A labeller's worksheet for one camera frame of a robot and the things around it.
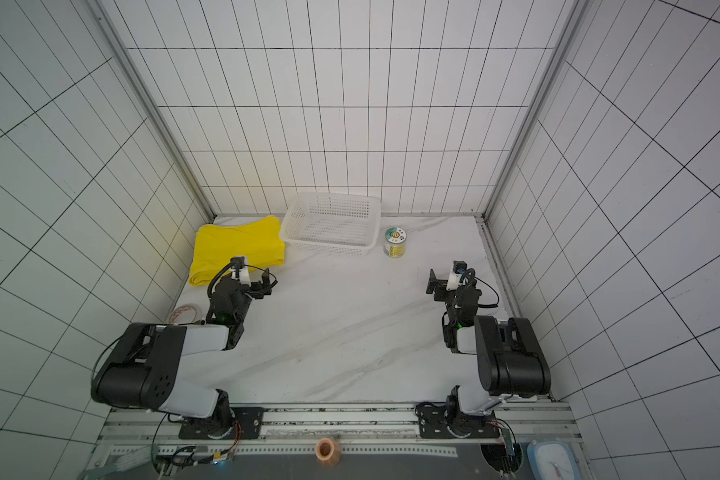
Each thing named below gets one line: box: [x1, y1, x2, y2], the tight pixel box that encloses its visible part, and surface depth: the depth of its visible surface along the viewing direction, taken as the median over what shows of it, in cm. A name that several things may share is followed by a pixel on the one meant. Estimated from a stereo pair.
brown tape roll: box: [315, 437, 341, 467], surface depth 61 cm
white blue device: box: [527, 441, 582, 480], surface depth 67 cm
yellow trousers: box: [188, 215, 285, 286], surface depth 109 cm
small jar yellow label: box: [383, 226, 407, 258], surface depth 106 cm
